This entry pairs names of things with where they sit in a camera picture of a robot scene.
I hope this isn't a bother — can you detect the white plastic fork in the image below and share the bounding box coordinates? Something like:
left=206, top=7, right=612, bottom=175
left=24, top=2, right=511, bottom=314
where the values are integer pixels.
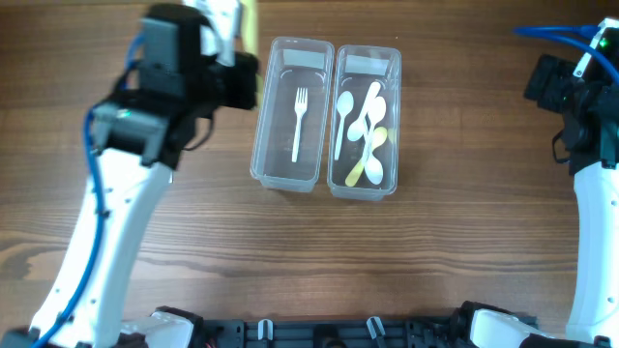
left=291, top=87, right=308, bottom=162

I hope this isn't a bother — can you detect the yellow plastic fork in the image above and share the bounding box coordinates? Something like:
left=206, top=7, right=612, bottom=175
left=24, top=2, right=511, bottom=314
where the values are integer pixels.
left=241, top=0, right=263, bottom=110

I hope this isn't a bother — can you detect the white plastic spoon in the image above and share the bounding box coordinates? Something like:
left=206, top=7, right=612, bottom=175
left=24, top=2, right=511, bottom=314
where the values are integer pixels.
left=347, top=81, right=381, bottom=142
left=362, top=97, right=387, bottom=164
left=364, top=127, right=387, bottom=185
left=334, top=91, right=354, bottom=160

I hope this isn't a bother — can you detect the yellow plastic spoon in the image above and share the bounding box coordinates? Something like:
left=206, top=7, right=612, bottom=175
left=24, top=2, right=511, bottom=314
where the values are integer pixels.
left=344, top=127, right=388, bottom=188

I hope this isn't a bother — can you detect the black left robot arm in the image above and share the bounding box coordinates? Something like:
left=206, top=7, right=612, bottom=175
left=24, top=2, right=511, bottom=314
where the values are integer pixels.
left=1, top=1, right=259, bottom=347

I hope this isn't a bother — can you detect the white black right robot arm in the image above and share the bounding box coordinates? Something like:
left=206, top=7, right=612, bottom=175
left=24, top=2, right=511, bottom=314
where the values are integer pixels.
left=447, top=17, right=618, bottom=347

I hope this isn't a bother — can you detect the left clear plastic container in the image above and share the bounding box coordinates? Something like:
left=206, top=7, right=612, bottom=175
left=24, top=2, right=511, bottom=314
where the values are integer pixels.
left=251, top=37, right=335, bottom=192

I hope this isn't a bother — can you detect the clear plastic container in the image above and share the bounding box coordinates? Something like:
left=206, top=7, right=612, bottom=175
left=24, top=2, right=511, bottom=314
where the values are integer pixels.
left=251, top=37, right=335, bottom=192
left=327, top=44, right=402, bottom=201

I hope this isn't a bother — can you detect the right clear plastic container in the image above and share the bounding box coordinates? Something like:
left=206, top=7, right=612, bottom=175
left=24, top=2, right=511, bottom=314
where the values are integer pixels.
left=327, top=44, right=402, bottom=201

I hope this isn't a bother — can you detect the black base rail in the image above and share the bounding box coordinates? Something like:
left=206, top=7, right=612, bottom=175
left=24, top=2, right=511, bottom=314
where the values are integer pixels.
left=201, top=316, right=472, bottom=348

